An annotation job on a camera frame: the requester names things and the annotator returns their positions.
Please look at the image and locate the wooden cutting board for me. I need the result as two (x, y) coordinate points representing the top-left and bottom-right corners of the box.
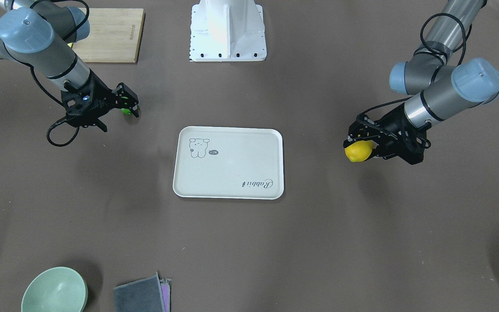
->
(71, 8), (146, 63)

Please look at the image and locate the purple cloth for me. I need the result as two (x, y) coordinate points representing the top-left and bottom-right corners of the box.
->
(159, 279), (172, 312)

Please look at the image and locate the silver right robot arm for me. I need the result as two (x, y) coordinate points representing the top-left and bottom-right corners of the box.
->
(0, 0), (139, 132)

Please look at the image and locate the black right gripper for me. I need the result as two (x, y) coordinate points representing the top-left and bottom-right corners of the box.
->
(62, 71), (140, 133)

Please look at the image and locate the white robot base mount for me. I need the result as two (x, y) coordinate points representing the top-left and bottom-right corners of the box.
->
(189, 0), (267, 62)

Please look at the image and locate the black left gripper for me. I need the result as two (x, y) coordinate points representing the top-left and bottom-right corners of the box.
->
(343, 104), (432, 165)

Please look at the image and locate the grey folded cloth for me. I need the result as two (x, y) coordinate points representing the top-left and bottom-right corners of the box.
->
(113, 273), (165, 312)

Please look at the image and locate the yellow lemon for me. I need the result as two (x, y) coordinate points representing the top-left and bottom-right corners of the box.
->
(344, 140), (376, 163)

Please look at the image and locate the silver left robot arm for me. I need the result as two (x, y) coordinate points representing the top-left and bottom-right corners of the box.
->
(343, 0), (499, 165)

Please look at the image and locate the white rabbit tray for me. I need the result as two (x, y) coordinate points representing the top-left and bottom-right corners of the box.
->
(172, 126), (285, 200)

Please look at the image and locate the mint green bowl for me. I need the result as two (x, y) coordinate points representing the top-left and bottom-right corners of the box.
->
(20, 266), (88, 312)

